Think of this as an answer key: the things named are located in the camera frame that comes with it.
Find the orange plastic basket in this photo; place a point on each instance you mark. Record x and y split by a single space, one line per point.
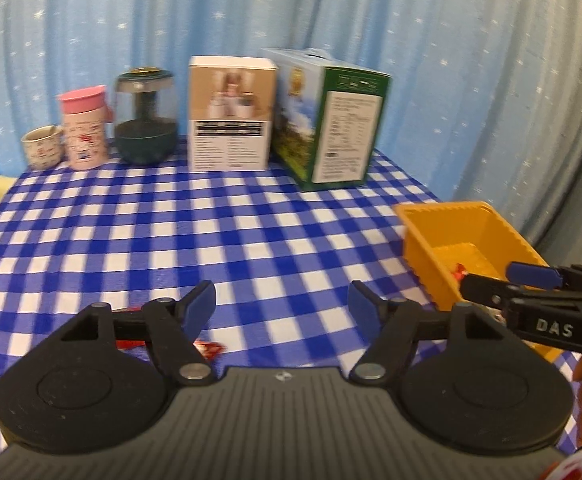
451 240

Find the blue starry curtain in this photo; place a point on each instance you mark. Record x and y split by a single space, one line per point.
421 25

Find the green cardboard box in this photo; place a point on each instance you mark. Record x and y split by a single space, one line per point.
341 125

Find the red packet with brown label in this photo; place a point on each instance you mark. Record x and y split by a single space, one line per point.
208 348

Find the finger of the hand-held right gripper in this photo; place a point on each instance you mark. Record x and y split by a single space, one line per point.
486 290
533 274

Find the small floral cup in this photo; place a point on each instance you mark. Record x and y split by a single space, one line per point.
43 152

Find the blue white checked tablecloth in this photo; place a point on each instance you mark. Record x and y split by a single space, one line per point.
251 230

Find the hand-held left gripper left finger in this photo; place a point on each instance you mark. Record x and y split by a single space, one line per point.
202 304

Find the white cardboard box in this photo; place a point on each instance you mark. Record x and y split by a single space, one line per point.
231 120

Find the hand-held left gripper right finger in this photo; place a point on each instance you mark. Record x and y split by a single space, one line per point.
363 306

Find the red orange snack packet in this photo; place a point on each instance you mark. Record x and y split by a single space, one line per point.
457 271

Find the glass jar with dark green base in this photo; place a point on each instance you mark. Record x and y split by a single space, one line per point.
146 135

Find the pink cartoon cup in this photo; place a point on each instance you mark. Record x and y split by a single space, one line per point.
86 135

